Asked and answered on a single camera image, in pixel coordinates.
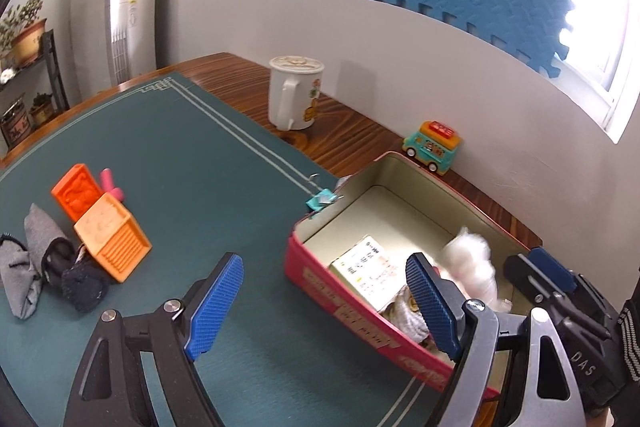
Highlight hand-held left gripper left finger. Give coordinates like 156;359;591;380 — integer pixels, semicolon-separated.
64;252;245;427

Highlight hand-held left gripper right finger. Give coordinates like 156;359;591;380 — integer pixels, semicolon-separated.
405;252;588;427

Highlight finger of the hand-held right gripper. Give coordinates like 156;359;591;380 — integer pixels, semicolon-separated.
503;253;612;344
529;247;619;329

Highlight white fluffy plastic bag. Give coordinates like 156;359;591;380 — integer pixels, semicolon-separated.
432;227;501;308

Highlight red tin box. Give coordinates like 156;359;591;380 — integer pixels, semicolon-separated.
285;151;543;400

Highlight person's right hand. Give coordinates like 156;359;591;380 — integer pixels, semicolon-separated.
618;279;640;383

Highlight striped plush toy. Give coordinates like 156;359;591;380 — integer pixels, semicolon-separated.
382;287;436;344

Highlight white printed card pack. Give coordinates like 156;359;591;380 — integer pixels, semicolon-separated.
328;235;413;308

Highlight light orange toy block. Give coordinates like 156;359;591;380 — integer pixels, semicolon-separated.
74;193;152;283

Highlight dark blue fuzzy sock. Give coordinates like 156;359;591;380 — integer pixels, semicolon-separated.
61;257;111;314

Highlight green desk mat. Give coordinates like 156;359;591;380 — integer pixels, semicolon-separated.
0;74;451;427

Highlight teal binder clip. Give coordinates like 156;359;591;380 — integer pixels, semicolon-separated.
306;174;343;214

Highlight teal and orange toy bus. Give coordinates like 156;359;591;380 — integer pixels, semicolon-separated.
402;121;463;176

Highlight pink plastic toy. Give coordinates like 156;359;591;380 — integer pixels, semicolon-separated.
100;168;126;202

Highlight dark orange toy block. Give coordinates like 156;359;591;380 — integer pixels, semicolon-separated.
51;163;108;223

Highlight grey cloth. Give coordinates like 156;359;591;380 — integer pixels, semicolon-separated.
24;203;76;270

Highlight grey zipper pouch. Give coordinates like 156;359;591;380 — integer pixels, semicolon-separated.
0;233;45;320

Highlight white mug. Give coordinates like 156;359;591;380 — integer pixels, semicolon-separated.
268;62;325;131

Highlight window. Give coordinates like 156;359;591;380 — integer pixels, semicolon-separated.
560;0;640;145

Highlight white mug lid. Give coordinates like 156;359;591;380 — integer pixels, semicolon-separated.
269;55;326;76

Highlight small potted plant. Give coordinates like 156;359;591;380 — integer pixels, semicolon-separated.
30;93;55;128

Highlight brown patterned pot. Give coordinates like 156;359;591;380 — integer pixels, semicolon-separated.
0;99;31;148

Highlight black plant shelf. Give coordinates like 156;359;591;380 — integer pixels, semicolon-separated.
0;29;71;152

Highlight white tower air conditioner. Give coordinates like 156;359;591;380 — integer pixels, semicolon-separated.
70;0;166;100

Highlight large potted plant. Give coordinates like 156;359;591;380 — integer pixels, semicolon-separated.
0;0;48;68

